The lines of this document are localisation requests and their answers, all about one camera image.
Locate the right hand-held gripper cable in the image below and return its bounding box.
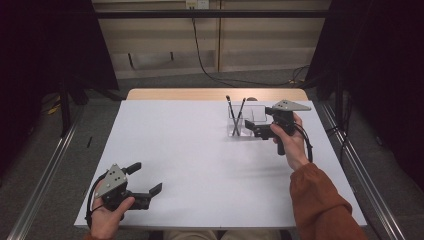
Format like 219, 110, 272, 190
293, 122, 314, 164

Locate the person's right hand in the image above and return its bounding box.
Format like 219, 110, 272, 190
269, 112, 312, 172

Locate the left hand-held gripper cable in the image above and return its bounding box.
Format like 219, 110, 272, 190
84, 171, 109, 229

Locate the hand-held gripper cable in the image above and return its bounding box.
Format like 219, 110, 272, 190
293, 122, 314, 164
84, 171, 109, 229

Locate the clear acrylic pen holder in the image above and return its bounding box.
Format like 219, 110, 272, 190
227, 104, 268, 139

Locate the white wall socket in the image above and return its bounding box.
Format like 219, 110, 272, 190
185, 0, 210, 10

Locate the person's left hand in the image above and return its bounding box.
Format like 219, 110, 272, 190
89, 196, 136, 240

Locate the black curtain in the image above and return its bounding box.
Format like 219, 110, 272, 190
304, 0, 424, 193
0, 0, 119, 178

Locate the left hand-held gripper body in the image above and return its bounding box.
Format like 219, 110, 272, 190
93, 162, 152, 213

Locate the black stand post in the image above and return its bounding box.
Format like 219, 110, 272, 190
59, 79, 73, 138

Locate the black wall cable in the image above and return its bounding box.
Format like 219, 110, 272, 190
190, 8, 311, 88

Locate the metal floor rail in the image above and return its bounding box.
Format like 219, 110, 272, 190
6, 109, 84, 240
319, 101, 406, 240

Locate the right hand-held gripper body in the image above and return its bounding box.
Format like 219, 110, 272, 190
252, 99, 312, 157

